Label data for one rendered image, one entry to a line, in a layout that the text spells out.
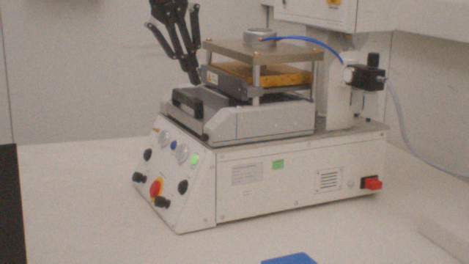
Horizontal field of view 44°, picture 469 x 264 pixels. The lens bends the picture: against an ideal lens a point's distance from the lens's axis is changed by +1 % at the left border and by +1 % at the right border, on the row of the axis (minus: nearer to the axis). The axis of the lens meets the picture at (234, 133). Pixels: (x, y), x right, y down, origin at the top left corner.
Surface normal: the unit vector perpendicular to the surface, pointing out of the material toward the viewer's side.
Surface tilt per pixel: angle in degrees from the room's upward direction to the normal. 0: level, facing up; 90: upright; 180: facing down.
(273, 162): 90
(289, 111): 90
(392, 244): 0
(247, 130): 90
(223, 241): 0
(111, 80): 90
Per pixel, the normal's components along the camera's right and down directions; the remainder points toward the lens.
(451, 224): 0.01, -0.96
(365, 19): 0.44, 0.26
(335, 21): -0.90, 0.11
